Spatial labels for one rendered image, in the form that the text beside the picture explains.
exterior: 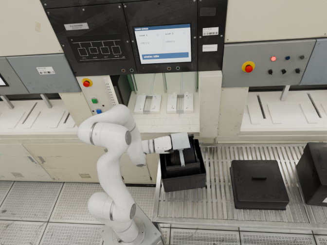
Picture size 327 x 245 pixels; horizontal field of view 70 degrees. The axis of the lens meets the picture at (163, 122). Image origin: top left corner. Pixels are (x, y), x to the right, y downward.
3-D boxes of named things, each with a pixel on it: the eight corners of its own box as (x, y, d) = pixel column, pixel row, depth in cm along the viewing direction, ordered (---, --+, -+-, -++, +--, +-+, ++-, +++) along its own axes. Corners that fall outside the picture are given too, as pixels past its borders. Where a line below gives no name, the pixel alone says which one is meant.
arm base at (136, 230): (124, 257, 130) (116, 248, 116) (107, 231, 141) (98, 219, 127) (151, 233, 137) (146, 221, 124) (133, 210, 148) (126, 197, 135)
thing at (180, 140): (165, 157, 169) (160, 127, 146) (193, 153, 169) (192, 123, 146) (169, 187, 152) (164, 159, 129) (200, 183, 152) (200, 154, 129)
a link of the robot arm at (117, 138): (110, 205, 122) (139, 212, 118) (98, 223, 111) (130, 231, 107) (99, 116, 101) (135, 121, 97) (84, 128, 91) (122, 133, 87)
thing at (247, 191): (235, 209, 142) (237, 199, 132) (229, 167, 162) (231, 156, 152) (286, 210, 138) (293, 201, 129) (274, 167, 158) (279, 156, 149)
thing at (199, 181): (160, 158, 173) (157, 144, 161) (198, 153, 173) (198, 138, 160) (164, 192, 154) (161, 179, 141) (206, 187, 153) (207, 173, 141)
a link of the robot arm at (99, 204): (128, 235, 120) (116, 217, 103) (96, 227, 125) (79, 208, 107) (135, 212, 128) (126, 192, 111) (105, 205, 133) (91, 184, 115)
